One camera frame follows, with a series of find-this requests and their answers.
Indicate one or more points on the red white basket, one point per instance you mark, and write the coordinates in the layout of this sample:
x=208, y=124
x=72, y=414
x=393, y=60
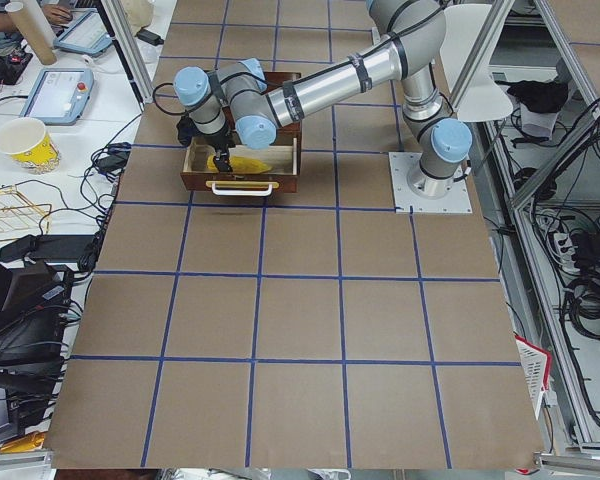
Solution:
x=536, y=363

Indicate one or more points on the beige cap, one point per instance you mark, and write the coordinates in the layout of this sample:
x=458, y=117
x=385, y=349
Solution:
x=139, y=12

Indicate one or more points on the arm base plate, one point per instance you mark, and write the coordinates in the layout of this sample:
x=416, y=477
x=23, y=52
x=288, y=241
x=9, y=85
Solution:
x=415, y=193

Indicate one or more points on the light wooden drawer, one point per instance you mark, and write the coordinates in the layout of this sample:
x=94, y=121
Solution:
x=284, y=156

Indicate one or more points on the cardboard tube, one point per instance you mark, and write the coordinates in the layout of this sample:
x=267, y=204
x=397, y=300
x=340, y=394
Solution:
x=31, y=22

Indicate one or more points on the popcorn paper bucket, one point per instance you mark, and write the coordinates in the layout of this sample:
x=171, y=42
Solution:
x=27, y=141

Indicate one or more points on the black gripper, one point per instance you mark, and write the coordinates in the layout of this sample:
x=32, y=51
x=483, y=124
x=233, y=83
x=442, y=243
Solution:
x=219, y=142

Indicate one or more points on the yellow corn cob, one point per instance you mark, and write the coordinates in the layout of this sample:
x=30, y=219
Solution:
x=242, y=165

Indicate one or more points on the blue teach pendant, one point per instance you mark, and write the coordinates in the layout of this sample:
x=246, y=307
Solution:
x=59, y=96
x=85, y=34

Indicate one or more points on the dark wooden drawer cabinet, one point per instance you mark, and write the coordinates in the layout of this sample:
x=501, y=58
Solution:
x=257, y=116

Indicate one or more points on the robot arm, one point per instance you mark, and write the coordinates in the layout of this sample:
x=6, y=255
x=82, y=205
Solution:
x=411, y=35

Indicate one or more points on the aluminium frame post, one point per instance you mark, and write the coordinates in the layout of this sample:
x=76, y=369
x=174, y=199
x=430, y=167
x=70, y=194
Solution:
x=114, y=18

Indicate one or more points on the black power adapter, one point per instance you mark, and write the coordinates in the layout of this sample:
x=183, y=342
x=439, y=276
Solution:
x=149, y=37

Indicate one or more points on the gold wire rack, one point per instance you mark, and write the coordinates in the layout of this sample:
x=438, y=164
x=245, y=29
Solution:
x=19, y=215

